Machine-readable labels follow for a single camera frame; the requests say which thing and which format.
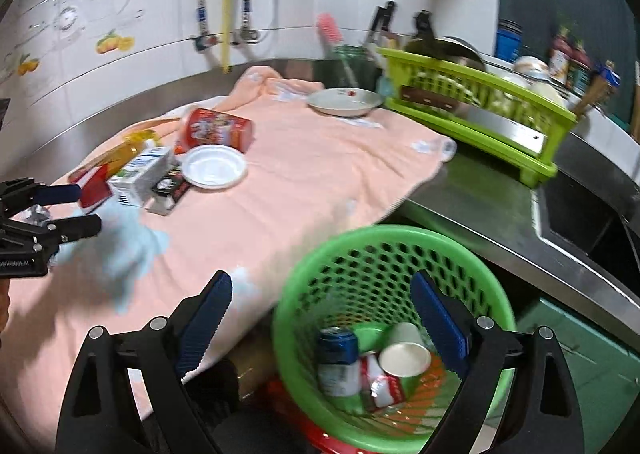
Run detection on white milk carton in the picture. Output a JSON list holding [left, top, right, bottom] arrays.
[[107, 147, 172, 207]]

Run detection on yellow drink bottle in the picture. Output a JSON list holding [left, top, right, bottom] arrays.
[[67, 129, 160, 183]]

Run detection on white paper cup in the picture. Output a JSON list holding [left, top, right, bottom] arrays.
[[378, 322, 432, 378]]

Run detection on red cola can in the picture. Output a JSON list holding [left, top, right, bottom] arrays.
[[359, 352, 406, 413]]

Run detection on red noodle cup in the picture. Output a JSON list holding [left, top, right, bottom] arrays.
[[175, 107, 254, 154]]

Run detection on blue silver drink can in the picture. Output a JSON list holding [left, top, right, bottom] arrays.
[[314, 326, 360, 398]]

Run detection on grey paper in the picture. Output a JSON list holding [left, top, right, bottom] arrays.
[[16, 204, 52, 227]]

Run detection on red snack box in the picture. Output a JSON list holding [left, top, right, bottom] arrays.
[[70, 164, 112, 214]]

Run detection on black small box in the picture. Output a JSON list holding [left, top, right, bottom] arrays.
[[146, 167, 192, 216]]

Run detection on green mesh waste basket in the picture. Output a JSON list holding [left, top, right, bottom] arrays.
[[272, 225, 516, 453]]

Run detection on white plastic lid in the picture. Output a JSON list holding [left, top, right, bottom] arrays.
[[181, 144, 248, 190]]

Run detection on red stool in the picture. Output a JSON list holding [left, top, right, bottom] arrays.
[[266, 377, 366, 454]]

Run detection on pink towel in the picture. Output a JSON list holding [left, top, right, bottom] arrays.
[[1, 66, 452, 452]]

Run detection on lime green dish rack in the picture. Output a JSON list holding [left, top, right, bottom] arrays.
[[378, 48, 576, 188]]

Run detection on white ceramic plate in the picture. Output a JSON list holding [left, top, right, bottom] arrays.
[[307, 87, 384, 118]]

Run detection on pink brush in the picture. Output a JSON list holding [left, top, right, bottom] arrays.
[[317, 14, 344, 46]]

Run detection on dark green utensil holder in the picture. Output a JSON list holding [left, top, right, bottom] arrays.
[[312, 45, 382, 90]]

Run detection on teal soap bottle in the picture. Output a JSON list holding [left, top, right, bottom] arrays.
[[376, 74, 395, 98]]

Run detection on blue container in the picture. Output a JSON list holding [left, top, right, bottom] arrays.
[[495, 19, 522, 62]]

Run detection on yellow hose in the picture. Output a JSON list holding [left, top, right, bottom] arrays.
[[220, 0, 249, 74]]

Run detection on cleaver with wooden handle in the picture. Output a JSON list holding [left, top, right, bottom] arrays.
[[399, 86, 547, 156]]

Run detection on black pan with handle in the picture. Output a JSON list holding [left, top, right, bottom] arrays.
[[404, 10, 486, 72]]

